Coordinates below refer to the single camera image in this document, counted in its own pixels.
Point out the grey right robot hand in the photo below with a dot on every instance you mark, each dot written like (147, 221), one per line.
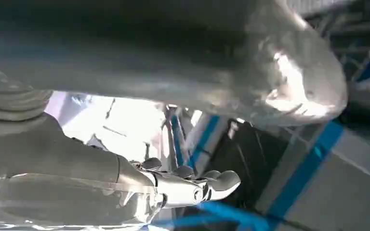
(178, 57)

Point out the grey board with blue stripe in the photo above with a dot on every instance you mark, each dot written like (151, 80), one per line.
(347, 191)

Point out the white post with blue stripe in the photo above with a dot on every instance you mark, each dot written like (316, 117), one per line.
(204, 137)

